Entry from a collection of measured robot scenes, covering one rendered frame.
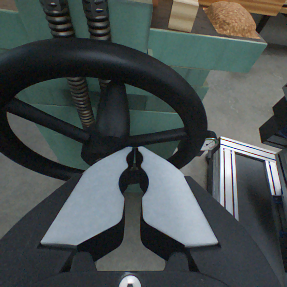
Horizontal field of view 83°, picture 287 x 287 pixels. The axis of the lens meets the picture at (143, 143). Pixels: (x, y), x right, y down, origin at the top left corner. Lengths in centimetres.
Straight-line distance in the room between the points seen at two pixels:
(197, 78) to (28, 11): 30
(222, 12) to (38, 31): 31
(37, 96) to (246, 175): 106
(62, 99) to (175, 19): 29
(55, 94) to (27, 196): 83
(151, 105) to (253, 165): 90
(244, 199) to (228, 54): 81
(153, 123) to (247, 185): 76
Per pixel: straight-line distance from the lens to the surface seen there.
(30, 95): 47
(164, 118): 46
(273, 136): 84
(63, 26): 22
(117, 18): 22
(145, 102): 41
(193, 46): 36
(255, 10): 56
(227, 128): 161
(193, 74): 39
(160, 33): 33
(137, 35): 23
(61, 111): 48
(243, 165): 116
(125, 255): 102
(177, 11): 34
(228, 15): 41
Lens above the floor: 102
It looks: 56 degrees down
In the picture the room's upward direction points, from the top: 13 degrees clockwise
